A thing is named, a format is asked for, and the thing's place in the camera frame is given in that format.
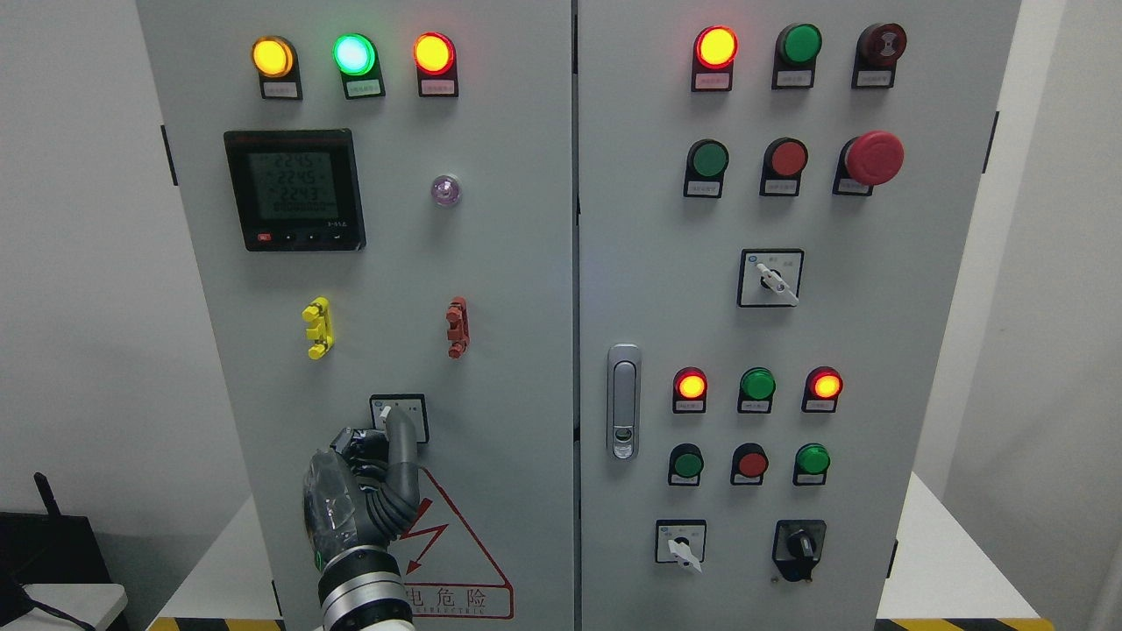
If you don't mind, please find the green button top row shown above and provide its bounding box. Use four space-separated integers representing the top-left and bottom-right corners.
770 22 824 89

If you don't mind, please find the green button lower left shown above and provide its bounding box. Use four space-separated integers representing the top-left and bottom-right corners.
668 443 705 486

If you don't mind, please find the red lit indicator left door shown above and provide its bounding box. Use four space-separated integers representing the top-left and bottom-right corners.
413 33 459 97

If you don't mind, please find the black device with antenna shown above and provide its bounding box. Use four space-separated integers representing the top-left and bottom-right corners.
1 472 111 624

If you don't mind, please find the yellow indicator light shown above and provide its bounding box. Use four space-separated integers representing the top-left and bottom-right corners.
250 35 303 101

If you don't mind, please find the green indicator lower middle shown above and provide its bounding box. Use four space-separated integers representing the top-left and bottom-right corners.
737 366 778 413

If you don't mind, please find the dark red buzzer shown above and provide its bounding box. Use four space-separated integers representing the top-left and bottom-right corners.
852 22 908 89

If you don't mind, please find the white rotary selector switch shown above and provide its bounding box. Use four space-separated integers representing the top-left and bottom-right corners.
369 393 430 443

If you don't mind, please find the white table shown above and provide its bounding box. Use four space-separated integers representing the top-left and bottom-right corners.
150 477 1054 630

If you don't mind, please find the red lit indicator top right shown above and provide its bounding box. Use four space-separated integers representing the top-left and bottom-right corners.
691 25 741 93

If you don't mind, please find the red button second row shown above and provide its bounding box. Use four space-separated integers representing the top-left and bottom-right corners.
760 137 808 196

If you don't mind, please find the red button lower middle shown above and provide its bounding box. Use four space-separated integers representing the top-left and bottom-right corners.
729 443 770 485

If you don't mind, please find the yellow terminal connector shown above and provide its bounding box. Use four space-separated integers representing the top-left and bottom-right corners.
302 296 334 360

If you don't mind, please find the black key selector switch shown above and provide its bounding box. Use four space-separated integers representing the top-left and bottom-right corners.
770 520 827 582

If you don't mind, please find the small purple clear lamp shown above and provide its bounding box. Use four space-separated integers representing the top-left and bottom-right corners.
431 174 462 208

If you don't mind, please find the white selector switch right upper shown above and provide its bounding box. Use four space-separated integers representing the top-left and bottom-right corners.
737 249 804 308

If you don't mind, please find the red terminal connector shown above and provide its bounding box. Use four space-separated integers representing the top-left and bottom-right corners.
445 296 472 359

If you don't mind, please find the grey cabinet left door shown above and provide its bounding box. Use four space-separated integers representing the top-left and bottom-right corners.
138 1 576 630

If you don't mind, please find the green button lower right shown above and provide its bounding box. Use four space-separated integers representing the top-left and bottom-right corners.
792 443 831 486

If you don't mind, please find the green lit indicator light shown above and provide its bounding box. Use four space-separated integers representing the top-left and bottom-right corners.
332 33 385 100

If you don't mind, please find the red emergency stop button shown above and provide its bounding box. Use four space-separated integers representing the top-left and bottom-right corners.
831 131 905 196

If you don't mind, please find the red lit indicator lower left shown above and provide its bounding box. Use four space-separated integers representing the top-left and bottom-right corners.
671 366 707 413

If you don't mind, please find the grey cabinet right door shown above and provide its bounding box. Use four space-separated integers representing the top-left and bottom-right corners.
577 1 1021 630

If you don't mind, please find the red high voltage warning sticker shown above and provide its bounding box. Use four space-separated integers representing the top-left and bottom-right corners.
389 468 515 620

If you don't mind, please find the red lit indicator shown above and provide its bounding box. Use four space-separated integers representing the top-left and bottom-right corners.
801 366 844 413
691 25 741 93
671 366 707 413

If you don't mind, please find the white selector switch right lower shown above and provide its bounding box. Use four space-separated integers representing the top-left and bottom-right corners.
656 519 707 574

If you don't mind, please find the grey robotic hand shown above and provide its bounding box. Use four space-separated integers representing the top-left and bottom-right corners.
303 406 420 571

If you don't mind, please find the green button second row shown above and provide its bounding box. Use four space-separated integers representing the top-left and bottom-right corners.
684 138 729 199

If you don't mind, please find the grey cabinet door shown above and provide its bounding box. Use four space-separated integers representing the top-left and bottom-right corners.
577 1 1021 630
138 1 576 630

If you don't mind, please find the red lit indicator lower right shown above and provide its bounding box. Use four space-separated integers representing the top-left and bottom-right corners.
801 366 844 413

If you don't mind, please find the silver door lock handle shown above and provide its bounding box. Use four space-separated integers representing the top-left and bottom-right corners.
607 344 642 460

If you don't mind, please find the black digital power meter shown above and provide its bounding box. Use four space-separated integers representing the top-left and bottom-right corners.
224 128 367 252

